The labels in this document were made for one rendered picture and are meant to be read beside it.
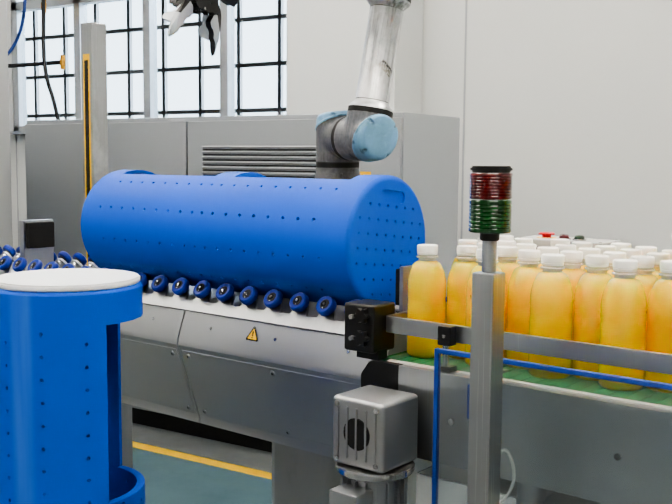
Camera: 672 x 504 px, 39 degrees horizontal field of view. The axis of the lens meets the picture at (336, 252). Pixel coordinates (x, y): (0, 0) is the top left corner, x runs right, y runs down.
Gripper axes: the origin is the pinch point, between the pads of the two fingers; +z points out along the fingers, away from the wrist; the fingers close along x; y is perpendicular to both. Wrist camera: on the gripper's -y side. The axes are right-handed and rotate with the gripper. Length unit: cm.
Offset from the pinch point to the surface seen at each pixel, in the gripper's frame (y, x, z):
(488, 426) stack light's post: -97, 22, 58
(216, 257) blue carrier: -13.6, -7.7, 44.9
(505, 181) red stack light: -93, 28, 22
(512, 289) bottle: -87, -1, 37
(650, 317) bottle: -111, 1, 36
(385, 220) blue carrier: -51, -14, 29
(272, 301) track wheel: -30, -10, 51
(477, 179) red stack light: -90, 30, 22
